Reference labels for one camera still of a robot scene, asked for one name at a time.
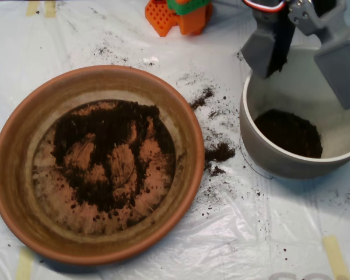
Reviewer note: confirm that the grey gripper black servo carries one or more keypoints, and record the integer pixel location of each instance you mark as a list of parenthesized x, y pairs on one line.
[(258, 46)]

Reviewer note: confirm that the dark potting soil heap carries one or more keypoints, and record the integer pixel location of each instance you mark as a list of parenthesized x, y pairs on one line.
[(288, 134), (105, 122)]

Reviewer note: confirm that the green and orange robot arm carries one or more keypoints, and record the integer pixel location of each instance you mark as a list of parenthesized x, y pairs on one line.
[(189, 20)]

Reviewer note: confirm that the white ceramic pot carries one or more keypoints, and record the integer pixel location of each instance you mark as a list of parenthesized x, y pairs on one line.
[(280, 96)]

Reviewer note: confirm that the spilled dark soil clump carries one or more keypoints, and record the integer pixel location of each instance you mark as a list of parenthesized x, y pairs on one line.
[(202, 99), (218, 151)]

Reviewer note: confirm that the terracotta clay bowl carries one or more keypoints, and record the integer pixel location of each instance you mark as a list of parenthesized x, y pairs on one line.
[(17, 181)]

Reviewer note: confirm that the beige masking tape strip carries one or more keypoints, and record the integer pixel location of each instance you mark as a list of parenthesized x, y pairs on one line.
[(24, 265), (308, 7), (32, 8), (335, 256), (50, 8)]

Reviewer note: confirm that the clear plastic cover sheet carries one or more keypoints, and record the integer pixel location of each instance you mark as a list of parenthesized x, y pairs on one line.
[(251, 233)]

